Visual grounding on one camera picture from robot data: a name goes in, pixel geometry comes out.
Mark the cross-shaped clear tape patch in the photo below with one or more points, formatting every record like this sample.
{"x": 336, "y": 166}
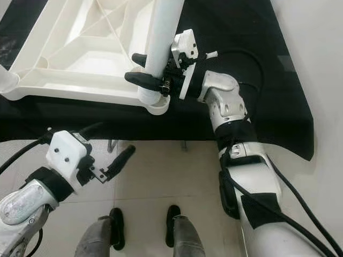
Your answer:
{"x": 8, "y": 51}

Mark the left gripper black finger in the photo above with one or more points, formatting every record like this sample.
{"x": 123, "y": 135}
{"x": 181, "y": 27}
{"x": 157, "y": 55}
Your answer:
{"x": 120, "y": 161}
{"x": 91, "y": 129}

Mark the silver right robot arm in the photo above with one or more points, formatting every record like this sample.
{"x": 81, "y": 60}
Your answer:
{"x": 225, "y": 107}

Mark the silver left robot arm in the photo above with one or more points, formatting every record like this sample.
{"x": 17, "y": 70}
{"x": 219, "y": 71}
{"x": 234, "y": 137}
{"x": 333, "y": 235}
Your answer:
{"x": 27, "y": 206}

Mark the black tablecloth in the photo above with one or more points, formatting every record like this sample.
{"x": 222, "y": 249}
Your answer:
{"x": 139, "y": 128}

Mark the grey tape piece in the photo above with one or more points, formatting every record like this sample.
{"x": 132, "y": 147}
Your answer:
{"x": 289, "y": 63}

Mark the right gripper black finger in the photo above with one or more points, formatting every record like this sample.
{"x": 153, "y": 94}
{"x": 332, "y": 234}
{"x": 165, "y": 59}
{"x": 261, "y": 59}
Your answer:
{"x": 142, "y": 80}
{"x": 139, "y": 59}

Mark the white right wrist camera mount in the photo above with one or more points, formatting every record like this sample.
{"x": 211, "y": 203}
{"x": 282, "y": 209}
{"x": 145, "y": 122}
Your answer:
{"x": 185, "y": 45}

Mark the white plastic table leg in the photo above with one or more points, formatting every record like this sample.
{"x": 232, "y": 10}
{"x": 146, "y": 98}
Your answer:
{"x": 6, "y": 80}
{"x": 163, "y": 32}

